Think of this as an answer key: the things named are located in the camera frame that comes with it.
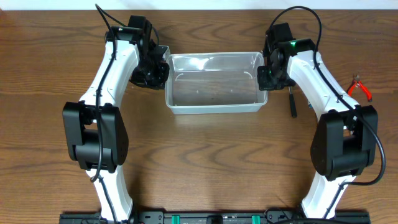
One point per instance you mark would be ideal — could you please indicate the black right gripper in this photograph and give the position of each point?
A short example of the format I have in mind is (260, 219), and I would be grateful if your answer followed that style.
(267, 81)

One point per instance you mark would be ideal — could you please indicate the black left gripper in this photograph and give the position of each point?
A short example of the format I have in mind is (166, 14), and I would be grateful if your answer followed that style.
(152, 78)

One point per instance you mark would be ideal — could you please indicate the clear plastic container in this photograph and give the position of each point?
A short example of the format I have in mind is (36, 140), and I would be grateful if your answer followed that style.
(207, 83)

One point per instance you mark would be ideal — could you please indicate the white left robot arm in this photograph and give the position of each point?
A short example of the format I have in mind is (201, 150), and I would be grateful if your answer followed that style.
(96, 136)

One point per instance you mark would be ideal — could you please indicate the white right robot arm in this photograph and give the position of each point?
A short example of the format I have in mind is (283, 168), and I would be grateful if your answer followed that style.
(344, 143)

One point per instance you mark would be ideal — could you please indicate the small metal hammer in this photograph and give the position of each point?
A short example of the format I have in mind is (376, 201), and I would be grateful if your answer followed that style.
(293, 109)

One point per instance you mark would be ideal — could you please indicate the red handled pliers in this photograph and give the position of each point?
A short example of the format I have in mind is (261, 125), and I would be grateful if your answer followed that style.
(357, 83)

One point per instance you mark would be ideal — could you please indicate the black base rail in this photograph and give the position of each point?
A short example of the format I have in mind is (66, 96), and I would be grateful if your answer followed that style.
(269, 216)

